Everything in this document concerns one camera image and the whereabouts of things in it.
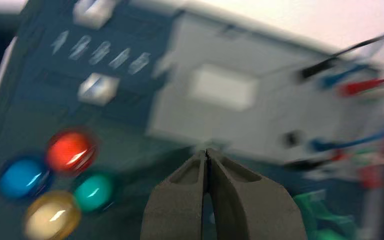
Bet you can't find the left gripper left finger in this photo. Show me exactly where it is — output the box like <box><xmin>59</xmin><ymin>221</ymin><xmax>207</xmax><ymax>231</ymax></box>
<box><xmin>139</xmin><ymin>150</ymin><xmax>209</xmax><ymax>240</ymax></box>

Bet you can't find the teal round push button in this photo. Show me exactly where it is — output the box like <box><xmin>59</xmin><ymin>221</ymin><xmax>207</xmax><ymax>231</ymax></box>
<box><xmin>73</xmin><ymin>172</ymin><xmax>115</xmax><ymax>214</ymax></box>

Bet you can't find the black banana plug cable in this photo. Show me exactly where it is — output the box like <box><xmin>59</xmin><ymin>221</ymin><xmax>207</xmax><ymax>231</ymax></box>
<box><xmin>297</xmin><ymin>31</ymin><xmax>384</xmax><ymax>82</ymax></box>

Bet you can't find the yellow round push button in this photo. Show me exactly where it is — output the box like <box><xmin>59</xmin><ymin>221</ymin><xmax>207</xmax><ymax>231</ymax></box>
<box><xmin>23</xmin><ymin>190</ymin><xmax>82</xmax><ymax>240</ymax></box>

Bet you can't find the blue and grey control box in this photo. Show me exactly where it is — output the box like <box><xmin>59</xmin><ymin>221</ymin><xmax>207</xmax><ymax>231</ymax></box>
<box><xmin>0</xmin><ymin>0</ymin><xmax>384</xmax><ymax>240</ymax></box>

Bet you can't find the white slider cap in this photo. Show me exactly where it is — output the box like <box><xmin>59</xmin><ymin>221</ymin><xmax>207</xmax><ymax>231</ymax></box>
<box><xmin>77</xmin><ymin>72</ymin><xmax>121</xmax><ymax>107</ymax></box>
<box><xmin>72</xmin><ymin>0</ymin><xmax>117</xmax><ymax>30</ymax></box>

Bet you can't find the green rotary knob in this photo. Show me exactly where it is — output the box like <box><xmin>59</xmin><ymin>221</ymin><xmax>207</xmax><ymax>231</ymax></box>
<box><xmin>292</xmin><ymin>190</ymin><xmax>359</xmax><ymax>240</ymax></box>

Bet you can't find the blue round push button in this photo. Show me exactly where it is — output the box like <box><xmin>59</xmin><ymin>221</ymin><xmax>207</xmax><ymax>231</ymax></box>
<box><xmin>0</xmin><ymin>156</ymin><xmax>52</xmax><ymax>201</ymax></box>

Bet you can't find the white banana plug cable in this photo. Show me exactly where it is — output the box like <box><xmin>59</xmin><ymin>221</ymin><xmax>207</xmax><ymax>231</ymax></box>
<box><xmin>350</xmin><ymin>152</ymin><xmax>384</xmax><ymax>170</ymax></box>

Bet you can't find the red round push button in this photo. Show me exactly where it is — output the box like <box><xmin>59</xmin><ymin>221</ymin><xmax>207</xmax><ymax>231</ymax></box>
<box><xmin>45</xmin><ymin>129</ymin><xmax>98</xmax><ymax>176</ymax></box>

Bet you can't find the red banana plug cable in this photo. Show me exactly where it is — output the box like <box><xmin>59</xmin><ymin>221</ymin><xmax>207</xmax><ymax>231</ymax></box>
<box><xmin>327</xmin><ymin>73</ymin><xmax>384</xmax><ymax>190</ymax></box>

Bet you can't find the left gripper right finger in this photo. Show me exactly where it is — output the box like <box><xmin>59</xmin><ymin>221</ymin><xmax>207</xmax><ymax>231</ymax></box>
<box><xmin>206</xmin><ymin>148</ymin><xmax>308</xmax><ymax>240</ymax></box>

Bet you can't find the blue banana plug cable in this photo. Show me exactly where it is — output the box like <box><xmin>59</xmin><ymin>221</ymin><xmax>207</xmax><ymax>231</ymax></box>
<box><xmin>309</xmin><ymin>24</ymin><xmax>384</xmax><ymax>154</ymax></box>

